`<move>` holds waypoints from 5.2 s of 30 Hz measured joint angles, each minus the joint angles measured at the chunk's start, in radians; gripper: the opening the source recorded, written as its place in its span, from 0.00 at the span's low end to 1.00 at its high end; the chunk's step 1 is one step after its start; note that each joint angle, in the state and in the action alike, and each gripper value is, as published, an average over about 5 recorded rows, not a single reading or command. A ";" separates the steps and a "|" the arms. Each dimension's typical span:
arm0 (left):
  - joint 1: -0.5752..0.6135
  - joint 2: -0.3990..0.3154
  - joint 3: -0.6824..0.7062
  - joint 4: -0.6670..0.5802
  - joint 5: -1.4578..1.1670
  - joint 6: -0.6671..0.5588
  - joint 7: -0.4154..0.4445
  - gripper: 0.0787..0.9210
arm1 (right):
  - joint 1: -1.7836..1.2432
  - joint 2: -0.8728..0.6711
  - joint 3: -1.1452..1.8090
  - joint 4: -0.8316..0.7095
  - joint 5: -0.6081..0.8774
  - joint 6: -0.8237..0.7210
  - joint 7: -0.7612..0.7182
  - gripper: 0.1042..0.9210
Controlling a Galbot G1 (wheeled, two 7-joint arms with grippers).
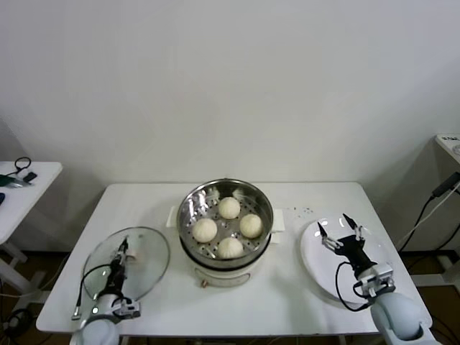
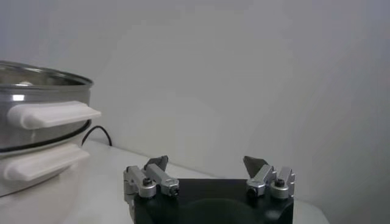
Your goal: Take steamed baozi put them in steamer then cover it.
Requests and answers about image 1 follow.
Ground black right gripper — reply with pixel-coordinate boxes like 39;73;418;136
317;213;374;275

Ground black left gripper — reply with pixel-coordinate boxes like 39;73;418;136
107;235;130;296

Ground round glass lid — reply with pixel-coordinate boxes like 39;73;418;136
83;225;171;306

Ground white steamed baozi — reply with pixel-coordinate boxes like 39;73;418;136
192;217;219;244
218;196;242;220
239;213;264;239
217;236;244;260

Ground steel perforated steamer basket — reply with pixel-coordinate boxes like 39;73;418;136
166;178;288;265

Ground large white plate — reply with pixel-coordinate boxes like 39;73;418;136
300;217;395;305

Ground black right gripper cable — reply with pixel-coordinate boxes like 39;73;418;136
335;261;371;312

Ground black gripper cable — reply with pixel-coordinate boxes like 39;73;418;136
335;261;371;312
71;264;113;321

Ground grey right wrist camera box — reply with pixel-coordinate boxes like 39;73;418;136
354;263;397;298

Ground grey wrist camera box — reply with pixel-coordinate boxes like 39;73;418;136
354;263;397;298
113;298;142;319

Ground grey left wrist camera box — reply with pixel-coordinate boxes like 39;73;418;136
113;298;142;319

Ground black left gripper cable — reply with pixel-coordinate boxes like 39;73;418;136
71;264;113;321

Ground black power adapter cable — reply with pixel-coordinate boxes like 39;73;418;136
398;175;459;252

